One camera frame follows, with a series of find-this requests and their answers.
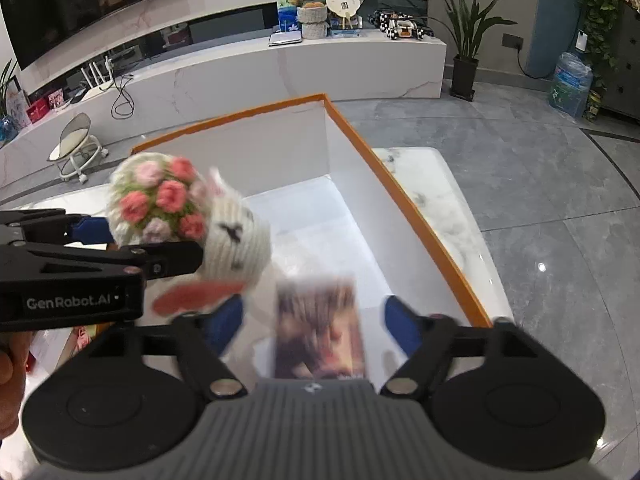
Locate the orange and white box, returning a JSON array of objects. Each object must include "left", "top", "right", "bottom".
[{"left": 131, "top": 92, "right": 494, "bottom": 382}]

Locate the crochet bunny with flowers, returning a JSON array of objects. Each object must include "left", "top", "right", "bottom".
[{"left": 107, "top": 152, "right": 273, "bottom": 317}]

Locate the white marble tv console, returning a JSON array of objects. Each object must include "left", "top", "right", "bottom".
[{"left": 0, "top": 32, "right": 448, "bottom": 183}]

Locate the grey cabinet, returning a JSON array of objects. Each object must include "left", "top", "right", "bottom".
[{"left": 599, "top": 0, "right": 640, "bottom": 122}]

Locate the person's left hand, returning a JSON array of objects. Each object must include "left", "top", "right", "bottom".
[{"left": 0, "top": 332, "right": 32, "bottom": 438}]

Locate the black cable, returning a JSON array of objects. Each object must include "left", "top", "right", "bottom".
[{"left": 110, "top": 73, "right": 136, "bottom": 120}]

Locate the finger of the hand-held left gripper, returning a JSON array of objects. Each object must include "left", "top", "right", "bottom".
[
  {"left": 22, "top": 240, "right": 204, "bottom": 281},
  {"left": 0, "top": 208, "right": 119, "bottom": 247}
]

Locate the white router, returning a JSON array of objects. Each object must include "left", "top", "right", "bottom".
[{"left": 79, "top": 57, "right": 119, "bottom": 93}]

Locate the black and white toy vehicle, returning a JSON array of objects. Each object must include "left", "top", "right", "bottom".
[{"left": 368, "top": 9, "right": 434, "bottom": 41}]

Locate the potted plant in black pot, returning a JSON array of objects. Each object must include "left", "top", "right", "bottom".
[{"left": 419, "top": 0, "right": 527, "bottom": 102}]

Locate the round white hand fan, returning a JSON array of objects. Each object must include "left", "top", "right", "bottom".
[{"left": 325, "top": 0, "right": 364, "bottom": 30}]

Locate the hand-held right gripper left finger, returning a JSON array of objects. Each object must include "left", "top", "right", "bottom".
[{"left": 70, "top": 294, "right": 249, "bottom": 402}]

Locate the blue and green picture box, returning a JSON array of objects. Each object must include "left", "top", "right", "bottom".
[{"left": 276, "top": 0, "right": 301, "bottom": 34}]

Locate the brown photo card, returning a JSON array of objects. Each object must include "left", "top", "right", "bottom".
[{"left": 273, "top": 275, "right": 369, "bottom": 382}]

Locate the blue water jug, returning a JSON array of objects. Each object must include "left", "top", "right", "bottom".
[{"left": 548, "top": 52, "right": 594, "bottom": 120}]

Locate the black curved television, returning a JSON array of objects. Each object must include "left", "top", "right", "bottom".
[{"left": 0, "top": 0, "right": 182, "bottom": 72}]

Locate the leafy green plant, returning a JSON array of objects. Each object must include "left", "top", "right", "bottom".
[{"left": 0, "top": 59, "right": 20, "bottom": 116}]

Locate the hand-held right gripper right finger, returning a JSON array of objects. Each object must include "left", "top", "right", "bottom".
[{"left": 379, "top": 295, "right": 548, "bottom": 402}]

